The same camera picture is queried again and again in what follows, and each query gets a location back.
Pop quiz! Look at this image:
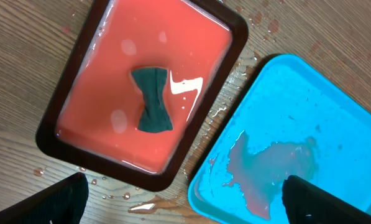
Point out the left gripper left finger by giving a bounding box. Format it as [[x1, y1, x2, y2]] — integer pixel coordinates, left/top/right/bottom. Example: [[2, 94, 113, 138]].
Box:
[[0, 172, 89, 224]]

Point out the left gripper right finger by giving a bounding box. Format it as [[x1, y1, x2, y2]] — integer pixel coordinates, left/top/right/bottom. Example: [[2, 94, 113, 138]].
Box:
[[282, 175, 371, 224]]

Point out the dark red rectangular tray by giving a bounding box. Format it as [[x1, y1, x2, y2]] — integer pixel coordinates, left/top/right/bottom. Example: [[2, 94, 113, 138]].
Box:
[[35, 0, 249, 192]]

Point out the black and pink sponge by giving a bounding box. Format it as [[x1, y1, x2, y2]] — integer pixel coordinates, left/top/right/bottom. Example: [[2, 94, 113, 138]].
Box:
[[131, 67, 173, 133]]

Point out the teal plastic serving tray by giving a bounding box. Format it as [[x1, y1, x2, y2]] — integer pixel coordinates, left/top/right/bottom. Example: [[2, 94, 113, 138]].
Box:
[[188, 54, 371, 223]]

